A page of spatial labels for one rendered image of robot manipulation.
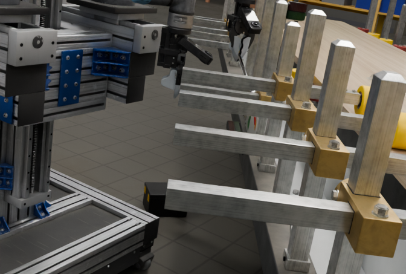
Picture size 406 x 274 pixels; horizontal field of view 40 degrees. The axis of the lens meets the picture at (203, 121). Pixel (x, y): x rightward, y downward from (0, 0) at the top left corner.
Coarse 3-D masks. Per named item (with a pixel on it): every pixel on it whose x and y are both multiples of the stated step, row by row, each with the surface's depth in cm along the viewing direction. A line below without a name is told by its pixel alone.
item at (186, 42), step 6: (186, 36) 168; (180, 42) 165; (186, 42) 165; (192, 42) 166; (186, 48) 165; (192, 48) 165; (198, 48) 165; (198, 54) 166; (204, 54) 166; (210, 54) 168; (204, 60) 166; (210, 60) 166
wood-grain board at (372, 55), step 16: (336, 32) 345; (352, 32) 360; (320, 48) 263; (368, 48) 290; (384, 48) 300; (320, 64) 219; (352, 64) 231; (368, 64) 237; (384, 64) 244; (400, 64) 251; (320, 80) 187; (352, 80) 195; (368, 80) 200; (352, 112) 151; (400, 176) 111
